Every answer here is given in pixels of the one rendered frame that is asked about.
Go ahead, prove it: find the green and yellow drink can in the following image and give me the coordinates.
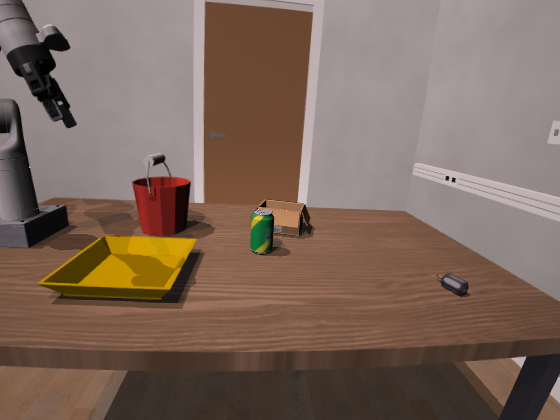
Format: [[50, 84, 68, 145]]
[[250, 209, 274, 254]]

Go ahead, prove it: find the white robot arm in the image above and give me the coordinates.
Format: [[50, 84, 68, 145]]
[[0, 0, 70, 221]]

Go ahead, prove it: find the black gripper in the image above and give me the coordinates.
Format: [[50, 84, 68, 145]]
[[7, 44, 77, 128]]

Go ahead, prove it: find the open brown cardboard box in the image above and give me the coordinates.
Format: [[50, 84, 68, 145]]
[[255, 199, 310, 236]]

